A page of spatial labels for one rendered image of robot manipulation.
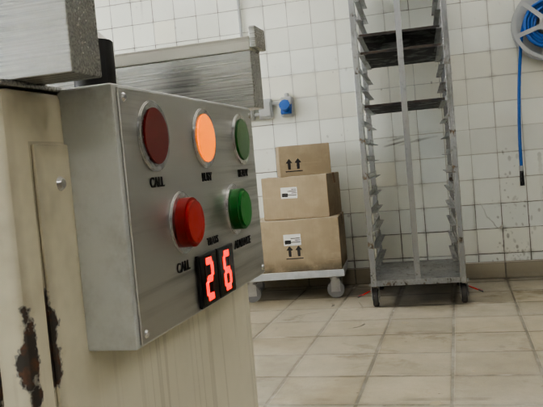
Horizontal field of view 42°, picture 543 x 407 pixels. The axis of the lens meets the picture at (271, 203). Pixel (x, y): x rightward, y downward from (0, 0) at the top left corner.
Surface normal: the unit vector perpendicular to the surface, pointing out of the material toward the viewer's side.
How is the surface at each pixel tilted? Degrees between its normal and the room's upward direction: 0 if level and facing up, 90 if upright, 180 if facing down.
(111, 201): 90
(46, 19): 90
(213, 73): 90
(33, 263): 90
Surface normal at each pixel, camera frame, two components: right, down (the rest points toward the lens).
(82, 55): 0.96, -0.07
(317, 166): 0.10, 0.11
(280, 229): -0.18, 0.02
